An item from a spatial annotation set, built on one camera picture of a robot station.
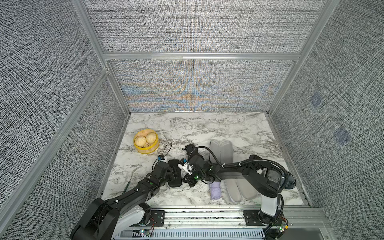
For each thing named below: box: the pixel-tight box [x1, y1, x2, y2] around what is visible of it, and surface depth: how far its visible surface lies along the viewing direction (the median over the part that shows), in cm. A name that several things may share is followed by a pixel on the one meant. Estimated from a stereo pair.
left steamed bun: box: [134, 135, 147, 148], surface depth 99 cm
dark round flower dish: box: [284, 171, 297, 190], surface depth 83 cm
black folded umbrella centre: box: [185, 143, 199, 160], surface depth 98 cm
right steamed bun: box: [146, 132, 157, 144], surface depth 100 cm
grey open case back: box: [210, 140, 234, 164], surface depth 101 cm
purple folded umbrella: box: [210, 181, 222, 200], surface depth 81 cm
